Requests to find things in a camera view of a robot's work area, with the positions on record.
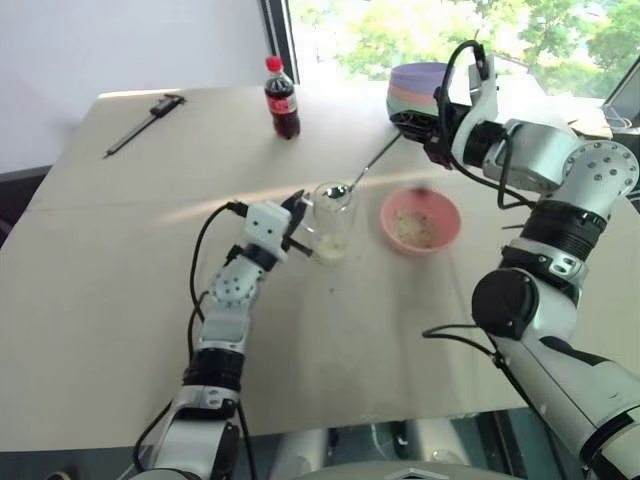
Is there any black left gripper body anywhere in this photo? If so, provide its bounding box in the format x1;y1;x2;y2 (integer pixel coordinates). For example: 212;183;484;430
282;195;309;251

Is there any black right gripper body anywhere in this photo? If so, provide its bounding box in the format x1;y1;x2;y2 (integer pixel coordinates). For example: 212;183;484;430
420;85;469;172

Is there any clear glass mug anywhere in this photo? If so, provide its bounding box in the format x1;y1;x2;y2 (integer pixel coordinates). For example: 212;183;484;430
299;180;362;265

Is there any long metal spoon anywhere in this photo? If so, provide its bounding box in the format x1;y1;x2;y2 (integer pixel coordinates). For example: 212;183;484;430
319;133;402;200

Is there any green stacked bowl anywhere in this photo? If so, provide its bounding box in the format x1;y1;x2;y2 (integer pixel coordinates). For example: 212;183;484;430
386;95;442;115

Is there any pink stacked bowl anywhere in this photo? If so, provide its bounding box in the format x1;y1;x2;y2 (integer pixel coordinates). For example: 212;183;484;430
387;83;443;105

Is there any oatmeal in glass mug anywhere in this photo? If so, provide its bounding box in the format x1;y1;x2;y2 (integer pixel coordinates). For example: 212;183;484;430
318;235;347;260

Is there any purple stacked bowl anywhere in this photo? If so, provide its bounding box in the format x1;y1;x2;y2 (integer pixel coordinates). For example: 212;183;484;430
390;62;452;94

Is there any oatmeal in pink bowl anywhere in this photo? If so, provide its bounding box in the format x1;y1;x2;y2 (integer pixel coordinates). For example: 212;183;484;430
393;208;437;247

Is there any pink bowl with oatmeal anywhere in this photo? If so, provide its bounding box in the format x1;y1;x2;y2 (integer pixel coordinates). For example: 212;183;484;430
379;186;462;257

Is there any cola bottle with red cap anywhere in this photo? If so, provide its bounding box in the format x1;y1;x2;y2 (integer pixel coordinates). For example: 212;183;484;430
262;55;303;140

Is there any brown cardboard box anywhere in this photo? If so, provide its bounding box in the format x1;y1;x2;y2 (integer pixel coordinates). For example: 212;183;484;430
563;103;615;140

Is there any black vernier caliper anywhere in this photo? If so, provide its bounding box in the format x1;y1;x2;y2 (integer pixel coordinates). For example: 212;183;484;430
102;92;189;160

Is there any dark laptop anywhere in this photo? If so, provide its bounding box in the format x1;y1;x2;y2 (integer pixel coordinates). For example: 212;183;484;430
598;63;640;147

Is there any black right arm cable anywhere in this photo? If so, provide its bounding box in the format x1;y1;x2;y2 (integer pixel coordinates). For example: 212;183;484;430
422;39;542;362

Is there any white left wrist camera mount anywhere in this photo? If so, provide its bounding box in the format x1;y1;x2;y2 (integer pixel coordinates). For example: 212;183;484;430
243;201;293;262

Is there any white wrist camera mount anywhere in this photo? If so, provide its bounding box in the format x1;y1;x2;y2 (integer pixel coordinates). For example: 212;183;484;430
243;201;293;262
451;51;502;167

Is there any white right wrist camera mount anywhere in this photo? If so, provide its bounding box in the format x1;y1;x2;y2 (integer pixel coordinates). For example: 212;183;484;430
451;51;502;167

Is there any black window frame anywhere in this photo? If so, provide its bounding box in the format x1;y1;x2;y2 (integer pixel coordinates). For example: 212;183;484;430
261;0;302;85

